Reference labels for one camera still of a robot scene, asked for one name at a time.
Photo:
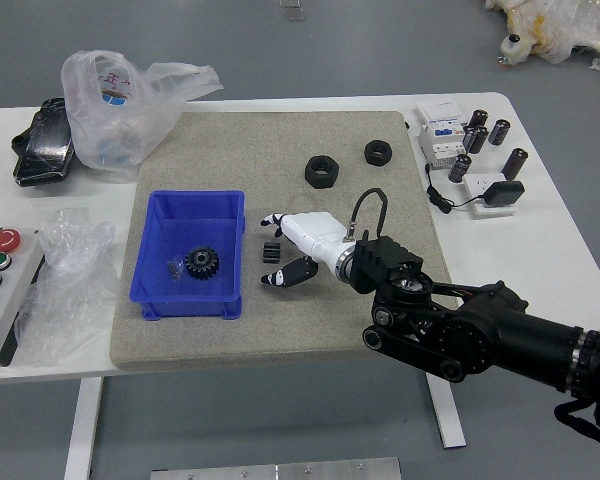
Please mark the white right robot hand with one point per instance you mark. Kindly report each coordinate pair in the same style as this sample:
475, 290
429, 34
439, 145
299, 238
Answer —
315, 230

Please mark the small black gear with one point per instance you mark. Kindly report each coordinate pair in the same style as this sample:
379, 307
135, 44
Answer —
271, 252

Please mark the big black gear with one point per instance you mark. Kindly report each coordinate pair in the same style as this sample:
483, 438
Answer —
205, 267

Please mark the blue plastic box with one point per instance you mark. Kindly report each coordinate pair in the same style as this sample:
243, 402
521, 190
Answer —
155, 280

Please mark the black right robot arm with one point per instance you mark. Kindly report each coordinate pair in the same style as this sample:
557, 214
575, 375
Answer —
480, 325

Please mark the big black hex nut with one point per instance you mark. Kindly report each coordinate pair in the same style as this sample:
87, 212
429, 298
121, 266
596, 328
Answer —
311, 175

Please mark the small black hex nut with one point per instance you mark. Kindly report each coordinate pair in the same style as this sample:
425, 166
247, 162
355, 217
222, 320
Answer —
371, 156

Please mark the grey control button box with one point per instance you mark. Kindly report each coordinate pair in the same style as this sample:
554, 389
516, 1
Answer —
15, 285

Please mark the grey-brown foam mat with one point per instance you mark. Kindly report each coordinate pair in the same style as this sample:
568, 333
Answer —
280, 330

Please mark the small bagged screw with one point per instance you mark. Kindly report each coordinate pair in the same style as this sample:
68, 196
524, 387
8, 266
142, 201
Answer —
175, 266

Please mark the white circuit breaker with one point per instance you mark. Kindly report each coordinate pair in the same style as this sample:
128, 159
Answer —
440, 135

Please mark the black cylindrical capacitor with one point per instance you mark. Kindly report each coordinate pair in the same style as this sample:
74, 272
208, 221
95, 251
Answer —
479, 119
479, 141
468, 136
460, 167
515, 163
500, 132

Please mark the white power socket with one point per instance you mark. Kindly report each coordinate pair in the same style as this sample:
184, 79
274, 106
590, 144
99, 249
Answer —
480, 182

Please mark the black power adapter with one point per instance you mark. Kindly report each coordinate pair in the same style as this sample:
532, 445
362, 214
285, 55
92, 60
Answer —
505, 192

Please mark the metal floor plate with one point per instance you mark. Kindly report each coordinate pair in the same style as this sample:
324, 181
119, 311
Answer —
291, 11

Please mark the translucent white plastic bag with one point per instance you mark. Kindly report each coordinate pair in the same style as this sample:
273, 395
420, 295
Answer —
105, 145

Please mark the white table leg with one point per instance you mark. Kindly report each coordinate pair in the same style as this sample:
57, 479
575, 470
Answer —
447, 415
82, 430

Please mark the crumpled clear plastic wrap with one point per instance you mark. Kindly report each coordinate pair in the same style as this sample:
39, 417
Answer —
65, 300

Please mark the black plastic tray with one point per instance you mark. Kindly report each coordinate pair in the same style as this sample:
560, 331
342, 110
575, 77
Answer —
42, 145

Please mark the red emergency stop button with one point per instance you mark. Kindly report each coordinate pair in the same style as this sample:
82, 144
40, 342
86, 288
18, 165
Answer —
6, 240

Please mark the plush toy in plastic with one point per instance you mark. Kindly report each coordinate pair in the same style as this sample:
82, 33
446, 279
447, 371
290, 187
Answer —
555, 30

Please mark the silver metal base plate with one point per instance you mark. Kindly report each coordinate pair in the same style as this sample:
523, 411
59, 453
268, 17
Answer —
280, 471

